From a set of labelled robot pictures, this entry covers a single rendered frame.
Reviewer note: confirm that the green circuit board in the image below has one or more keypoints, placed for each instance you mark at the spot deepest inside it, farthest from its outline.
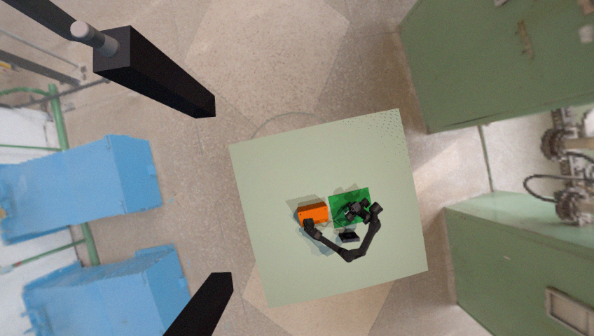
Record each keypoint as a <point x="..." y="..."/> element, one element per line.
<point x="338" y="202"/>

